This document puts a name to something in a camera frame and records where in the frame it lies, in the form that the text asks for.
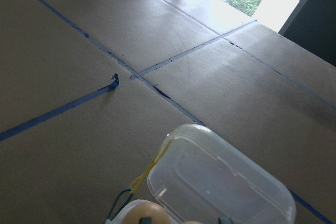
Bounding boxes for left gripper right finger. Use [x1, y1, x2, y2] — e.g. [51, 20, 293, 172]
[218, 217, 233, 224]

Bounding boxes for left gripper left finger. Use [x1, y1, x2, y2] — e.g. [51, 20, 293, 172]
[139, 217, 152, 224]

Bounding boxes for clear plastic egg box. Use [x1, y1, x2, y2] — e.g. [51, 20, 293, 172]
[106, 124, 296, 223]

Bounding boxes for upper brown egg in box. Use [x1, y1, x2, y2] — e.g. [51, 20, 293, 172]
[121, 202, 171, 223]

